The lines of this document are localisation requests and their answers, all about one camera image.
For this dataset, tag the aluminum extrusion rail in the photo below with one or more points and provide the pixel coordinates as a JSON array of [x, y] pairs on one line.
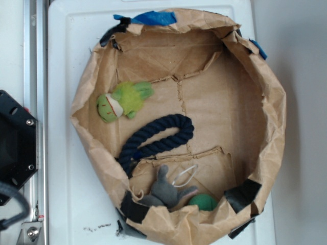
[[35, 228]]

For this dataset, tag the white plastic tray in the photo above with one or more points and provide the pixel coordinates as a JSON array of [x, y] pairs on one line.
[[80, 211]]

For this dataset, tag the dark blue rope toy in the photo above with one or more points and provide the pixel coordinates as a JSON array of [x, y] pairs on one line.
[[132, 151]]

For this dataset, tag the green felt ball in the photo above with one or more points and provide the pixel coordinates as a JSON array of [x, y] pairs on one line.
[[205, 202]]

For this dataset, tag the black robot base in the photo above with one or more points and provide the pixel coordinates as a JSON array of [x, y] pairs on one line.
[[18, 142]]

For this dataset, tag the gray plush bunny toy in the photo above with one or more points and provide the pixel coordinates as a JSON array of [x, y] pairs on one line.
[[164, 193]]

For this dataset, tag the green plush frog toy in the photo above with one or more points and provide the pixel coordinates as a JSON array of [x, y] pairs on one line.
[[125, 100]]

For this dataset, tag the brown paper bag bin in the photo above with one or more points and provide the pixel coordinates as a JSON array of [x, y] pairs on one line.
[[200, 67]]

